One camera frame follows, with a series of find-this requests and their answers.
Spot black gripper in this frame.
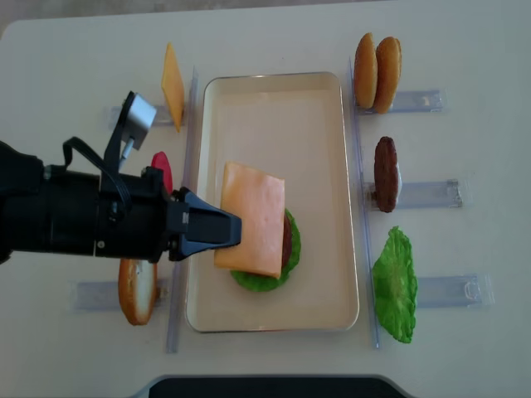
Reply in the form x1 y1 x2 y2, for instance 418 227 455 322
95 167 242 262

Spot orange cheese slice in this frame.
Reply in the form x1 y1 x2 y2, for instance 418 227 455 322
214 162 285 279
161 42 185 133

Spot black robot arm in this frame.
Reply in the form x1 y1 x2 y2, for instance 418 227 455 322
1 143 242 263

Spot green lettuce leaf on burger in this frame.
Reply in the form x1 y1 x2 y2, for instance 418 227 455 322
231 208 301 293

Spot brown meat patty on burger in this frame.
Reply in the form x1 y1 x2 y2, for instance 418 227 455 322
282 213 292 272

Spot red tomato slice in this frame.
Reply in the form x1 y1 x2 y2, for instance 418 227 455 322
151 152 173 194

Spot white-faced bread slice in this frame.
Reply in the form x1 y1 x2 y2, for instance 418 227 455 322
118 259 158 326

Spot clear bread holder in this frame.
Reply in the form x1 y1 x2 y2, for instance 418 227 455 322
66 276 172 313

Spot standing orange cheese slice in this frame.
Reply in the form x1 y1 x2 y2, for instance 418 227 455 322
161 42 185 133

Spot standing brown meat patty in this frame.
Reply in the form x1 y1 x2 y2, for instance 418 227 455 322
374 136 400 213

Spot standing green lettuce leaf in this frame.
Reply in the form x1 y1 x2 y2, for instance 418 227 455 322
372 226 418 343

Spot clear lettuce holder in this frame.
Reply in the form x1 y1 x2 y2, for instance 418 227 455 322
417 274 494 308

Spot cream rectangular tray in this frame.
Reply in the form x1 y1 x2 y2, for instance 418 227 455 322
186 72 359 332

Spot black device at bottom edge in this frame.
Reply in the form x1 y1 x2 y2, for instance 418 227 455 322
141 376 407 397

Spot clear patty holder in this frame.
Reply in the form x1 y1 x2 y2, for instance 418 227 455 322
364 178 474 209

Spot far golden bun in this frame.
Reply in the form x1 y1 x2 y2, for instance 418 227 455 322
353 32 378 109

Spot golden bun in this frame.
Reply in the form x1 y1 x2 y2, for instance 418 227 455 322
373 36 402 114
353 32 378 109

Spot clear bun holder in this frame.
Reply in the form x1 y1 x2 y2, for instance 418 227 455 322
355 87 451 115

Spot near golden bun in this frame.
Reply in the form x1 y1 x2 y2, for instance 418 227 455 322
373 36 402 114

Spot left long clear rail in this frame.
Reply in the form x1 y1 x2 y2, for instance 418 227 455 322
165 66 200 355

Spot long clear rail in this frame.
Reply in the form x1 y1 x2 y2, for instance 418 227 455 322
165 66 200 355
348 56 380 350

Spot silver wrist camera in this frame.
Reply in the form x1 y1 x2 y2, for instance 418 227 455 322
119 91 157 150

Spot black camera cable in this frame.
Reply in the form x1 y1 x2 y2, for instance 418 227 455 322
61 135 134 208

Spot right long clear rail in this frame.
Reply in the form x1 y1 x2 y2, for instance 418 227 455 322
348 56 380 350

